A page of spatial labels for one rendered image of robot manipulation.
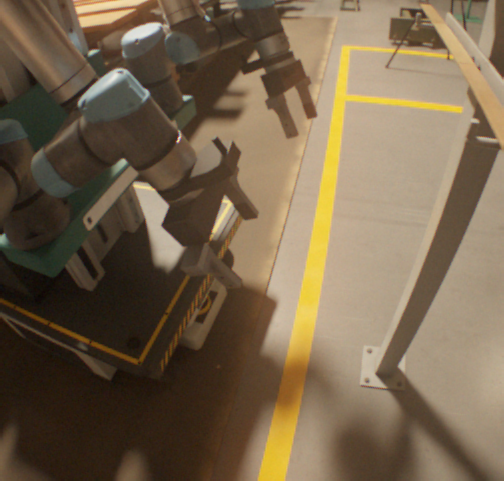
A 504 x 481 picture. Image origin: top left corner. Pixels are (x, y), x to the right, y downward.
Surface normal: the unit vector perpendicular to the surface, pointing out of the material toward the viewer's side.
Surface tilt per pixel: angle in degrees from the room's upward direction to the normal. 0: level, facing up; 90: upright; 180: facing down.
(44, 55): 83
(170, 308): 0
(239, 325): 0
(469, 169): 90
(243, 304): 0
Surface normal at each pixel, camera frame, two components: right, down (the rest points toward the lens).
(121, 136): 0.07, 0.70
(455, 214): -0.25, 0.70
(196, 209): 0.85, -0.15
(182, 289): -0.08, -0.70
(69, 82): 0.40, 0.52
